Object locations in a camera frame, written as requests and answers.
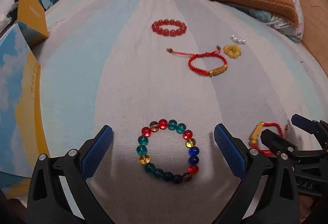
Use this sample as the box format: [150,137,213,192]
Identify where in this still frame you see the red cord gold-tube bracelet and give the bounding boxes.
[166,45,229,78]

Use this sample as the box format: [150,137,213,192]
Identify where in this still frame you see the right hand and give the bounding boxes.
[298,195,314,223]

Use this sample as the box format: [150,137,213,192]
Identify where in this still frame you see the yellow cardboard box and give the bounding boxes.
[16,0,49,48]

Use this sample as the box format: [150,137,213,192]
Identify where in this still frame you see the yellow bead ring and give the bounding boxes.
[222,43,243,60]

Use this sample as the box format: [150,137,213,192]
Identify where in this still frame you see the red bead bracelet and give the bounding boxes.
[150,18,188,37]

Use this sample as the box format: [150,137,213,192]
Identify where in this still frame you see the multicolour glass bead bracelet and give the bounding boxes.
[136,118,201,185]

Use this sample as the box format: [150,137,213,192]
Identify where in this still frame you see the white pearl bead ring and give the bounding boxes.
[230,34,247,45]

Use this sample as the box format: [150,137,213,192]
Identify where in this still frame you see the wooden headboard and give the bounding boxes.
[299,0,328,73]

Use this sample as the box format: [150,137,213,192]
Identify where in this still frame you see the striped pastel bed sheet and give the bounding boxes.
[34,0,327,223]

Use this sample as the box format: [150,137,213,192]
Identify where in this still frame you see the floral light pillow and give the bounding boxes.
[229,0,304,42]

